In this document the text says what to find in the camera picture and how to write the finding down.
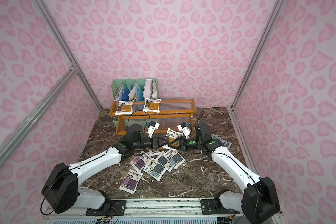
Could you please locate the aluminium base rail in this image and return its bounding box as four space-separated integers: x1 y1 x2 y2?
40 198 241 224

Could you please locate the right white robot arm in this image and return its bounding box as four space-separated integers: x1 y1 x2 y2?
174 122 281 224

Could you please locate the white book in organizer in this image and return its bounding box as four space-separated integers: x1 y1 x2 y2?
143 79 153 99

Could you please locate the grey desk calculator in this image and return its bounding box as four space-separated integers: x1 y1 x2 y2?
212 134 232 149

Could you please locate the yellow coffee bag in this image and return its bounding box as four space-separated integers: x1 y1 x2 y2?
162 128 184 149
143 98 161 113
115 101 134 116

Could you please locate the blue coffee bag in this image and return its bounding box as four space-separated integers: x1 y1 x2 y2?
163 149 186 169
152 151 173 172
143 159 167 181

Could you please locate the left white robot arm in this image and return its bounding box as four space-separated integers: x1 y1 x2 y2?
42 125 169 216

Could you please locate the purple coffee bag near front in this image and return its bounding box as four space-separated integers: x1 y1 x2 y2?
119 169 143 194

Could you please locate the blue coffee bag right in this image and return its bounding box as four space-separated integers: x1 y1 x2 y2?
163 149 186 169

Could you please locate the green desktop file organizer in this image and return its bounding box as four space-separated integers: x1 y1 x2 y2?
111 78 159 128

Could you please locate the blue coffee bag front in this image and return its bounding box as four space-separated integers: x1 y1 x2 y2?
143 159 167 181

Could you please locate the purple coffee bag in pile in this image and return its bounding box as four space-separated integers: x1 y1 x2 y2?
130 152 151 172

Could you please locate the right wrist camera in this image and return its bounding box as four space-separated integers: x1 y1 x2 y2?
177 122 191 139

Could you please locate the orange three-tier shelf rack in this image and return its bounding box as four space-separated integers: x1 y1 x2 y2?
110 99 196 135

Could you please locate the blue coffee bag middle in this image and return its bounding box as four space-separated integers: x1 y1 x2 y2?
152 151 173 172

